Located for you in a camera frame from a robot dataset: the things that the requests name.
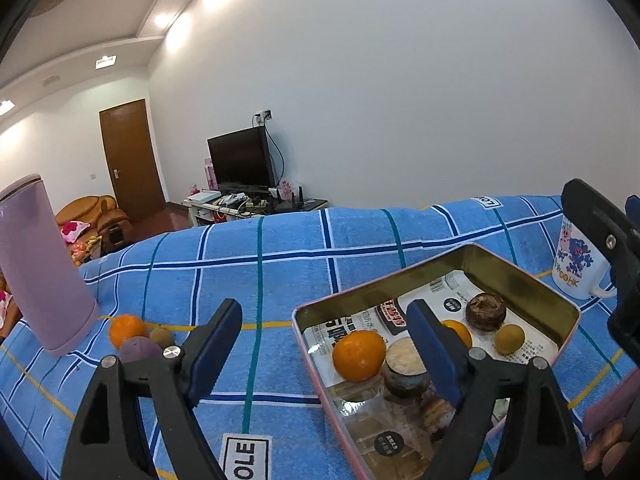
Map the purple passion fruit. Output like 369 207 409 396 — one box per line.
120 336 166 364

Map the person's right hand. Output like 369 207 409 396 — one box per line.
582 422 635 478

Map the white mug with blue print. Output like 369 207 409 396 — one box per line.
551 212 621 301

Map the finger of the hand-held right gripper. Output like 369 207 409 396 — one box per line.
625 195 640 239
561 178 640 286

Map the black television cable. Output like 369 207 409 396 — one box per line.
264 121 287 186

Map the yellow-green round fruit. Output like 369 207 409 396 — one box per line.
494 323 526 357

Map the green-brown round fruit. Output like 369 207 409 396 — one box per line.
148 325 175 348

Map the large orange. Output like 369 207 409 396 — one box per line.
332 331 387 383

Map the medium orange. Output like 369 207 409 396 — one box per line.
441 319 473 350

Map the tv stand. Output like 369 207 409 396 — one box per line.
182 192 328 231

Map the lilac thermos bottle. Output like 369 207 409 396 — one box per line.
0 174 101 357

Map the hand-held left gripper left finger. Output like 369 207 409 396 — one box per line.
61 298 244 480

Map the cut water chestnut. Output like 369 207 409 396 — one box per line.
382 337 432 400

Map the person's right forearm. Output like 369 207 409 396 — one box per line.
582 365 640 436

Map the pink tin box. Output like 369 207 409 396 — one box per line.
292 242 582 480

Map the blue plaid blanket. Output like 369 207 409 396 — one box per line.
0 195 640 480

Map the dark water chestnut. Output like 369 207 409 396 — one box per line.
465 292 507 333

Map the black television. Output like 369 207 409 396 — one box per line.
207 126 277 196

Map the pink floral cushion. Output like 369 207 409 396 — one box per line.
60 220 91 244

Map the small orange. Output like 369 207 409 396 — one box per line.
109 314 148 350

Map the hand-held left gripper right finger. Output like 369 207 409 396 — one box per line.
406 299 586 480

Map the brown wooden door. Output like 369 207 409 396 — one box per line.
99 98 166 213

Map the tan leather sofa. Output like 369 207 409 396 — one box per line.
55 195 132 261

